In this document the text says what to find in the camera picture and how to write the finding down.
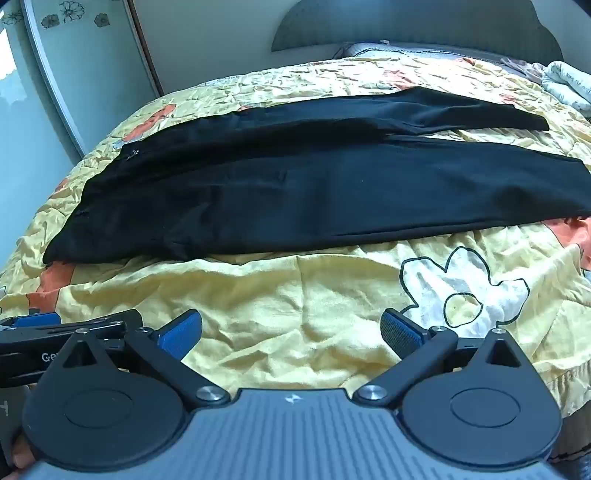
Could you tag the yellow floral bed sheet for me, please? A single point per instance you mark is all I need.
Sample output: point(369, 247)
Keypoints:
point(277, 314)

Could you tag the grey headboard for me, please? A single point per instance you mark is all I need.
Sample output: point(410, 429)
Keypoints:
point(392, 23)

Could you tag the person's left hand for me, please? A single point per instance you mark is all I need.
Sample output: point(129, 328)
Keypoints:
point(21, 454)

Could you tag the grey pillow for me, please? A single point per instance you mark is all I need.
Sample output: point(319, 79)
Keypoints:
point(415, 50)

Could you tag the black pants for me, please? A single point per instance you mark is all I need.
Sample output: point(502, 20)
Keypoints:
point(300, 184)

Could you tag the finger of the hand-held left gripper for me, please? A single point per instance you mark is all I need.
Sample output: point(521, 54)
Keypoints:
point(99, 321)

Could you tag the white printed blanket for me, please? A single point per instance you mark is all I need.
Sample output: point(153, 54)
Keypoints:
point(570, 85)

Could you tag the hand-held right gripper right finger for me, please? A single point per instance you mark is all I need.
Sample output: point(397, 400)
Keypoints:
point(400, 337)

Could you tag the floral glass wardrobe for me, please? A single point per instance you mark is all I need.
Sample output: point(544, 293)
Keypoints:
point(83, 69)

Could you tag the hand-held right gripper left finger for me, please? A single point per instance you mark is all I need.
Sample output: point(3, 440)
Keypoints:
point(181, 336)

